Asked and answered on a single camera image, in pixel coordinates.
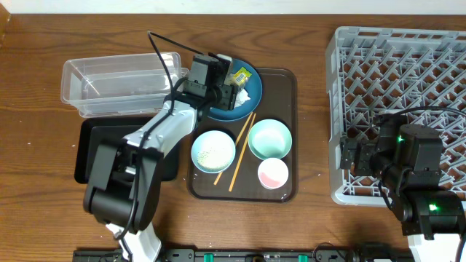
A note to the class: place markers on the blue plate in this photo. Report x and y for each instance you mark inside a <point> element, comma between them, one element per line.
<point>253,87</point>

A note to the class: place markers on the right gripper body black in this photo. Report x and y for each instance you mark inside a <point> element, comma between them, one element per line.
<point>366,150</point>

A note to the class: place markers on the wooden chopstick right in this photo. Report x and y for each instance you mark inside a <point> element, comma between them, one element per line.
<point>239,162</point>

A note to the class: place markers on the brown serving tray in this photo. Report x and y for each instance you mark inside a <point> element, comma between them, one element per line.
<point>278,102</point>

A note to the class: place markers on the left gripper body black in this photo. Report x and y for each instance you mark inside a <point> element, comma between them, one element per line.
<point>223,100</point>

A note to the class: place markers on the wooden chopstick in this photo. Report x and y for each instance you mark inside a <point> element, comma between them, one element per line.
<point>239,162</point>
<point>236,142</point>

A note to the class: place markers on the mint green bowl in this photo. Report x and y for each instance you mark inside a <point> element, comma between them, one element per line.
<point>270,138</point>

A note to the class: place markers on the pink white cup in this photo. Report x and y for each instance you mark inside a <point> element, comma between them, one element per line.
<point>273,173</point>

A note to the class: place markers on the black tray bin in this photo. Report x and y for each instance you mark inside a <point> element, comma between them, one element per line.
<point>93,131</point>

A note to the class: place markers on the yellow green wrapper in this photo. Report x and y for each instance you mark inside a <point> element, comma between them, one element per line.
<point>241,77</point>

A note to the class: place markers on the white tissue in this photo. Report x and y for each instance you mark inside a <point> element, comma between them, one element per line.
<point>241,98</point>

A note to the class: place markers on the light blue bowl with rice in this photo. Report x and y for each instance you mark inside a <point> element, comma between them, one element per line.
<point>213,151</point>

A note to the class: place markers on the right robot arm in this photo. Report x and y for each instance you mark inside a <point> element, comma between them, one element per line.
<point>405,159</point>

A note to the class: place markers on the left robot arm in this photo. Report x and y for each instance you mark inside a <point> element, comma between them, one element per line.
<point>124,186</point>

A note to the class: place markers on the clear plastic bin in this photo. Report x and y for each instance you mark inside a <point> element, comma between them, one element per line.
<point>121,84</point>

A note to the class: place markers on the grey dishwasher rack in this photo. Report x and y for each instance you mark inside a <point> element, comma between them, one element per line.
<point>371,71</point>

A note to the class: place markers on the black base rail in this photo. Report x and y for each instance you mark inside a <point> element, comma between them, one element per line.
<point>362,254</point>

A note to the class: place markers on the wooden chopstick left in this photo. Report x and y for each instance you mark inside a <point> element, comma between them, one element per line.
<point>236,142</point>

